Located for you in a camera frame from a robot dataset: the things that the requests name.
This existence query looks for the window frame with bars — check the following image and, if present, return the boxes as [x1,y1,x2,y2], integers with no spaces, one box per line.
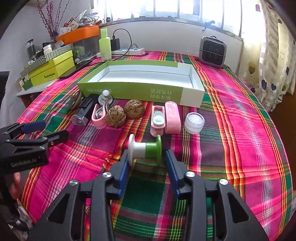
[92,0,245,41]

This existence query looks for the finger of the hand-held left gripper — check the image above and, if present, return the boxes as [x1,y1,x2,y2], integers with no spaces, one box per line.
[5,129,69,151]
[0,120,47,139]

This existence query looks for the person's left hand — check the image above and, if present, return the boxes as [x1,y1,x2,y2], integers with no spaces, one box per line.
[9,172,22,200]

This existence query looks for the wooden cabinet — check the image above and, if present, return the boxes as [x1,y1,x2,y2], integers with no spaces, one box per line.
[269,90,296,144]

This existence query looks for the green white cardboard box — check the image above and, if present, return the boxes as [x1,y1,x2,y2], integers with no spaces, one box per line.
[77,60,205,108]

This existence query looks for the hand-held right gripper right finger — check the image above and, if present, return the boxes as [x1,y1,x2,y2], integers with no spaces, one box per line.
[165,149,270,241]

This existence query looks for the pink curved clip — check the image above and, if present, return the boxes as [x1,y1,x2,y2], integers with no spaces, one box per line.
[92,101,111,130]

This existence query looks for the black perforated disc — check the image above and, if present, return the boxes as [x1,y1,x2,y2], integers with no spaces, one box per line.
[69,91,82,110]

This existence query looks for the plaid blanket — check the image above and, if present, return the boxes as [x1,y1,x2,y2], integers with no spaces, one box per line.
[16,51,293,241]

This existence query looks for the green plastic bottle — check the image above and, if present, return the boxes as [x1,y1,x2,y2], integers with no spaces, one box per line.
[99,28,112,61]

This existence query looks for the yellow-green box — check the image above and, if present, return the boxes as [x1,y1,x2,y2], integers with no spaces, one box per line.
[28,50,77,87]

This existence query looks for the green white spool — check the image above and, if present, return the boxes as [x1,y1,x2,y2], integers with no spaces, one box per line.
[128,134,162,166]

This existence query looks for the black tube device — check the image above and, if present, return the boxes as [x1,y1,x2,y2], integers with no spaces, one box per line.
[71,94,100,126]

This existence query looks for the dried flower branches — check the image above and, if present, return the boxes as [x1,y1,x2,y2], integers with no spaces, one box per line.
[37,0,64,42]

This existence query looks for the black smartphone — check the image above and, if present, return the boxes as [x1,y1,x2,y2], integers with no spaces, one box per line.
[60,59,93,79]

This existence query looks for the colourful card packets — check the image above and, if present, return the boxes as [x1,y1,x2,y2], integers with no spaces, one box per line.
[58,20,79,37]

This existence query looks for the clear round jar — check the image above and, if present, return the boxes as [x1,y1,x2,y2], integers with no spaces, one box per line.
[184,112,205,135]

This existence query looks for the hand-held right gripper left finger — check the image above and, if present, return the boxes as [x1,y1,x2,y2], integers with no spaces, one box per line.
[26,149,137,241]

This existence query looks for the white ball stand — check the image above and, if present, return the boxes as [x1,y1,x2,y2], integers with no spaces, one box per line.
[98,90,114,105]

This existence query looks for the grey white striped box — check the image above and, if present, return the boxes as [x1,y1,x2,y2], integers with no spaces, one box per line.
[20,44,74,77]

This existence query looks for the heart print curtain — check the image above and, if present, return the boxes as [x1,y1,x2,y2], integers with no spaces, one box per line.
[240,0,296,113]

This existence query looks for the pink case with teal cup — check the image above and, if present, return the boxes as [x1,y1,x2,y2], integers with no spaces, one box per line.
[150,105,166,137]

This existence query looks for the grey space heater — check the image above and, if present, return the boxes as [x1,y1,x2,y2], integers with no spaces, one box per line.
[199,36,228,69]

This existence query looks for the white power strip with charger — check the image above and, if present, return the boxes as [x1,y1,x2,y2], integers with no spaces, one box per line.
[111,28,148,56]

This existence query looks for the dark glass jar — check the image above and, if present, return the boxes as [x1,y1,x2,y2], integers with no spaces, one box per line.
[26,40,36,59]

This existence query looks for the black hook on windowsill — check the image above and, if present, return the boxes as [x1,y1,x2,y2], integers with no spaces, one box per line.
[203,20,215,32]

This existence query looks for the brown walnut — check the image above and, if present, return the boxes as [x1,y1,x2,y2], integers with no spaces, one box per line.
[105,106,127,128]
[124,100,146,119]

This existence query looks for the white side shelf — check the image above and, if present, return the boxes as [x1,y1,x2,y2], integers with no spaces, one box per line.
[16,79,60,96]

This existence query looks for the white crumpled gloves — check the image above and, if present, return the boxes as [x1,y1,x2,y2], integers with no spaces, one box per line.
[77,9,101,25]

